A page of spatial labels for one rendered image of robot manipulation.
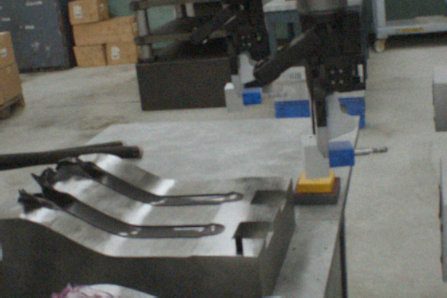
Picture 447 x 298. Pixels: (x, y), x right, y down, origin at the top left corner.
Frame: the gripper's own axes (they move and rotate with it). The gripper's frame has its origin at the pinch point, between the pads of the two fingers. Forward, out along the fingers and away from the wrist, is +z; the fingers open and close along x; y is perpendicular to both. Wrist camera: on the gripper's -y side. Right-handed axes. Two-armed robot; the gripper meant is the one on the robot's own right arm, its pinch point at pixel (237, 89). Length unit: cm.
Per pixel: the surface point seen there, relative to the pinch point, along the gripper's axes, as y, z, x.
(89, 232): -16, 5, -57
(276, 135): 6.8, 15.0, 11.9
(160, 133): -23.8, 15.0, 20.7
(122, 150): -27.7, 11.7, -1.1
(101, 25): -226, 45, 593
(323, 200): 16.5, 14.0, -29.9
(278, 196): 9.4, 6.9, -43.1
